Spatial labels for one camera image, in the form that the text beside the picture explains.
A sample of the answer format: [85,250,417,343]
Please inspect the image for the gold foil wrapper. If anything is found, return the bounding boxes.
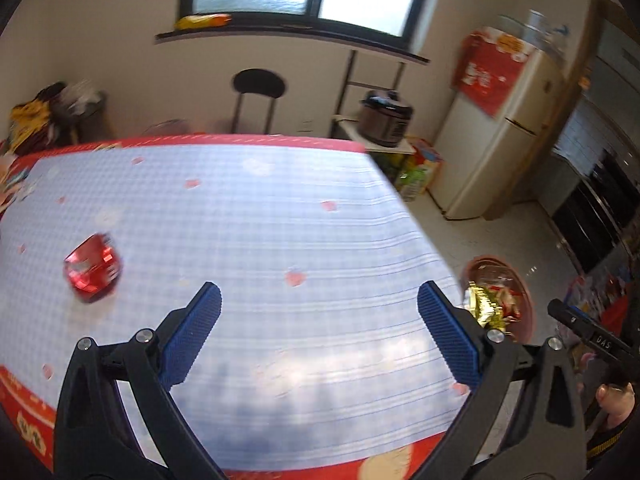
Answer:
[462,282,508,331]

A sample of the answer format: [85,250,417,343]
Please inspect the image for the red printed cloth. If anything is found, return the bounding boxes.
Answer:
[452,27,538,120]

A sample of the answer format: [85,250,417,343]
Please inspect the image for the yellow snack bag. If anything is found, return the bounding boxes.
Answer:
[175,13,232,30]

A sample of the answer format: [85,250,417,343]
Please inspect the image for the black integrated stove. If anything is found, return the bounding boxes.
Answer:
[550,147,633,273]

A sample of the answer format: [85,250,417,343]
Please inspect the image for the checked plastic tablecloth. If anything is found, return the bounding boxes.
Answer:
[0,144,473,461]

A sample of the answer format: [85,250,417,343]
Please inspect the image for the brown pressure cooker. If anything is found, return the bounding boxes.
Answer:
[359,90,415,148]

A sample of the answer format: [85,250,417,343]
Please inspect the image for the black round-back chair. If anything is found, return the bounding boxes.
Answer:
[231,68,287,133]

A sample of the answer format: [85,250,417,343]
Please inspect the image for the red and white wrappers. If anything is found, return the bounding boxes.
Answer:
[477,269,523,322]

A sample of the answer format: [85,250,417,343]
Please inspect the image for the yellow and black bag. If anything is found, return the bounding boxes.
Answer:
[10,85,66,156]

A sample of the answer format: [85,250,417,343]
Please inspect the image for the colourful wrappers pile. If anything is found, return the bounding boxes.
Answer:
[0,152,37,211]

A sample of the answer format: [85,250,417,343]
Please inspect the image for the red hanging cloth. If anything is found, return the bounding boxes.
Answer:
[600,295,632,333]

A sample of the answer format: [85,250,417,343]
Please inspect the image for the green and white bag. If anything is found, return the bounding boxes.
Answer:
[397,165,433,202]

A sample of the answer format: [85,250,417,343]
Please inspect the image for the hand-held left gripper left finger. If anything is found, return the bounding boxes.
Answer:
[52,281,223,480]

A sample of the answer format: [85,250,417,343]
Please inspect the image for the kitchen wall cabinets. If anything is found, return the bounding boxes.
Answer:
[595,20,640,106]

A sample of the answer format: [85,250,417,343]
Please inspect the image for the small white-top stand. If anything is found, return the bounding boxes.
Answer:
[330,50,418,156]

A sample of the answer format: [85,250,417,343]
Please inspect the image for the person's right hand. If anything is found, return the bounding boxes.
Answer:
[597,382,637,430]

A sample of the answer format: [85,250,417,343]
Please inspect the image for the wooden door frame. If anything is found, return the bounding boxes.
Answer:
[482,0,608,221]

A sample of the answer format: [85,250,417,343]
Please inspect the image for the pile of plastic bags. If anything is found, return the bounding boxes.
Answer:
[565,270,633,311]

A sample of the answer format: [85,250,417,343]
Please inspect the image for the cream two-door fridge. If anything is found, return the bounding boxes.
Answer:
[432,27,568,221]

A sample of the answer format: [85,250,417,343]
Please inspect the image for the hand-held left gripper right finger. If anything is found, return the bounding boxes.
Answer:
[417,280,588,480]

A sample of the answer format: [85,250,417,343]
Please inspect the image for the clear plastic containers stack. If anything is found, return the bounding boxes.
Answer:
[500,9,571,56]

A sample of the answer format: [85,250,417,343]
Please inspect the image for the red foil wrapper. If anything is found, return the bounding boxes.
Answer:
[63,232,122,304]

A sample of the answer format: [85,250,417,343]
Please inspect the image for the brown plastic basin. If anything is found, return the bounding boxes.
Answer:
[460,256,535,343]

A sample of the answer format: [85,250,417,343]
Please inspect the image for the grey kitchen base cabinets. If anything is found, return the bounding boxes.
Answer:
[537,150,586,216]

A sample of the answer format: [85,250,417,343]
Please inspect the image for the dark window sill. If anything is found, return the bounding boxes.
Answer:
[155,22,431,65]

